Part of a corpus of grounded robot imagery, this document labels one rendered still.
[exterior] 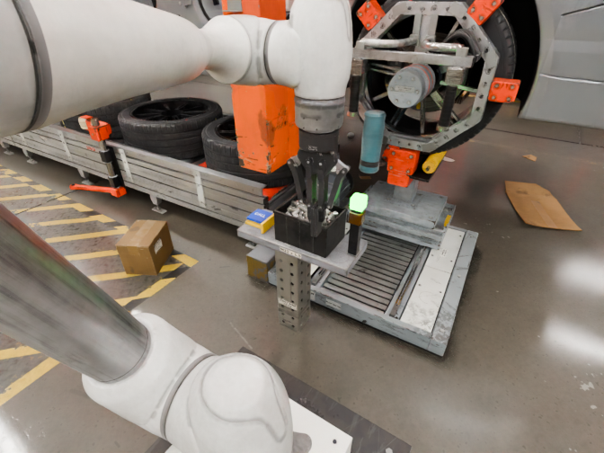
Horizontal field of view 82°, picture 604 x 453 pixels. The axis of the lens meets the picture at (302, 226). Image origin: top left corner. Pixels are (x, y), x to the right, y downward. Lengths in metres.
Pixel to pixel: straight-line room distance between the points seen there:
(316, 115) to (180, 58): 0.33
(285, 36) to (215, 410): 0.57
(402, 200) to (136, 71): 1.70
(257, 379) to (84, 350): 0.24
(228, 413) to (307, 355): 0.88
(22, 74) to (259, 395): 0.47
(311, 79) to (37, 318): 0.49
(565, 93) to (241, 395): 1.45
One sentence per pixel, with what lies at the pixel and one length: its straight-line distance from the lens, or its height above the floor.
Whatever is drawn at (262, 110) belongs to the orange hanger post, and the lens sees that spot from 1.37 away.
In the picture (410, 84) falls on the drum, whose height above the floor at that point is 0.87.
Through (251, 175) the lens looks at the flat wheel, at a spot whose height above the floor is 0.36.
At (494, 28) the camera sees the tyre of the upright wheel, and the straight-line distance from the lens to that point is 1.58.
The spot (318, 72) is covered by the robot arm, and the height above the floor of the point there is 1.04.
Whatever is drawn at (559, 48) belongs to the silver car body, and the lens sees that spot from 1.59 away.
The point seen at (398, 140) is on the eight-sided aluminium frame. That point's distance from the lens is 1.63.
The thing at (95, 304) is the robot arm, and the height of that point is 0.82.
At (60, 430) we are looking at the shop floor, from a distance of 1.48.
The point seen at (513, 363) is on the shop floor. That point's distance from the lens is 1.60.
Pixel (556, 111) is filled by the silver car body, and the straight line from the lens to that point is 1.63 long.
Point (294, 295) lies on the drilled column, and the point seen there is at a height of 0.20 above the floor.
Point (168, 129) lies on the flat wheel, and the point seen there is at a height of 0.47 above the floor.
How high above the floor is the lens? 1.15
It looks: 34 degrees down
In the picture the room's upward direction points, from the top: straight up
